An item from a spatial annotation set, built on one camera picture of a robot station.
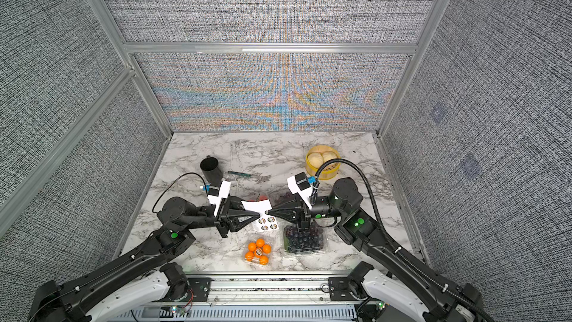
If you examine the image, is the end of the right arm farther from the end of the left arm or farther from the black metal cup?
the black metal cup

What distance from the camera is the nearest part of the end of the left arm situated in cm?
54

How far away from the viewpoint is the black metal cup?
97 centimetres

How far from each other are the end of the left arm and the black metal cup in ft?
1.43

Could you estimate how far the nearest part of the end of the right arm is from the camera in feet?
1.75
